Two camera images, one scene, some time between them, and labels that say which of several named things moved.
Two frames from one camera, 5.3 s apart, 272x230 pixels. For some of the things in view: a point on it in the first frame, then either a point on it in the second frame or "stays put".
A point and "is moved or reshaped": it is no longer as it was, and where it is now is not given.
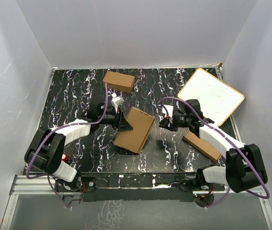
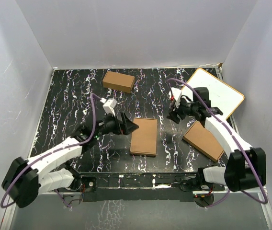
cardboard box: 134,140 is moved or reshaped
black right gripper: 165,122 to 173,115
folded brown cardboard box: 118,81 stays put
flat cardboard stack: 202,145 stays put
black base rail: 127,186 stays put
